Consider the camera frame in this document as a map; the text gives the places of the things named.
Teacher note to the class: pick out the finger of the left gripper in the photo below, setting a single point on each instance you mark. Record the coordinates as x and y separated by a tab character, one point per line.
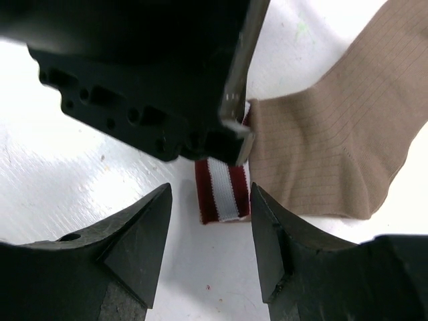
227	139

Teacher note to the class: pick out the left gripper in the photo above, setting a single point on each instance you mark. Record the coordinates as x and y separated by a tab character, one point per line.
148	73

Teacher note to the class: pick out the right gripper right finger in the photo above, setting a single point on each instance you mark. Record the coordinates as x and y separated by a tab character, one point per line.
306	273

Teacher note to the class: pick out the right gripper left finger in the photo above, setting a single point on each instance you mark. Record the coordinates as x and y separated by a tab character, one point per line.
106	271

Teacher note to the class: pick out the tan sock with red cuff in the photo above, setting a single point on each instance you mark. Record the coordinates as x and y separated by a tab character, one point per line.
335	147

